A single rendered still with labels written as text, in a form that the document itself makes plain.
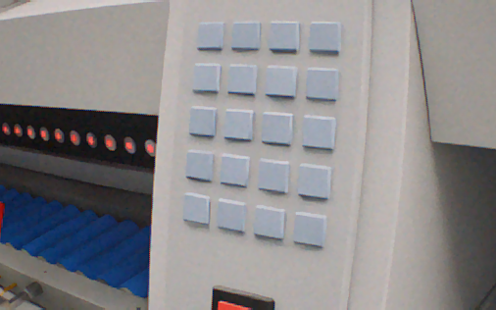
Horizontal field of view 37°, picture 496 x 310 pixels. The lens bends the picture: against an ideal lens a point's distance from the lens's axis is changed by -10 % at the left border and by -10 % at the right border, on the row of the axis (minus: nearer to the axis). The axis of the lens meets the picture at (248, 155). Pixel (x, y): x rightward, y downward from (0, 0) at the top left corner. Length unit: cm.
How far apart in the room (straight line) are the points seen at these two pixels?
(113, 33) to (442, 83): 14
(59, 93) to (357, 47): 16
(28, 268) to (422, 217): 28
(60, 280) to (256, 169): 22
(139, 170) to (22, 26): 19
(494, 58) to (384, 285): 7
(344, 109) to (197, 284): 8
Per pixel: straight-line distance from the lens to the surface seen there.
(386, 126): 22
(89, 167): 56
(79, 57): 33
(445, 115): 23
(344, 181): 22
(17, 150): 64
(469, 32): 22
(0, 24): 37
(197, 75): 26
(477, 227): 28
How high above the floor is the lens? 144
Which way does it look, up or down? 3 degrees down
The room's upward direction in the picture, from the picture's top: 5 degrees clockwise
